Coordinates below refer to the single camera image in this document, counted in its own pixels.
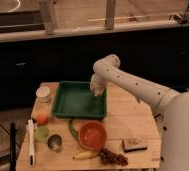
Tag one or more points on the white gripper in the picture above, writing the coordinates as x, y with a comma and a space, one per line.
97, 85

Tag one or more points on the small white jar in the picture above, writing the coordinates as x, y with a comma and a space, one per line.
43, 94

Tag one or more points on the yellow banana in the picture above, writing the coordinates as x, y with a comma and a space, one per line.
85, 155

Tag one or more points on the black pole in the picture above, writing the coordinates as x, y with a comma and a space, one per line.
12, 147

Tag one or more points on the green chili pepper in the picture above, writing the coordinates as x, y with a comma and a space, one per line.
72, 130

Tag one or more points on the green plastic tray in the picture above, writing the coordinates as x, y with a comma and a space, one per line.
74, 99

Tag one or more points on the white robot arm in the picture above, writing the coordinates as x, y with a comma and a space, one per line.
173, 105

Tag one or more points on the bunch of red grapes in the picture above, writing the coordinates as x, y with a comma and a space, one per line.
109, 157

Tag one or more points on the orange bowl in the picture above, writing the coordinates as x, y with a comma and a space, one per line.
92, 135

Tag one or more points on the orange tomato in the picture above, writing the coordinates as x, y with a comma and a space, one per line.
42, 119

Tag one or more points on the small metal cup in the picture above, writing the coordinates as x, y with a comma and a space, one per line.
55, 143

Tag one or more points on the green lime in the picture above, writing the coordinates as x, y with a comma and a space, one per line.
41, 134

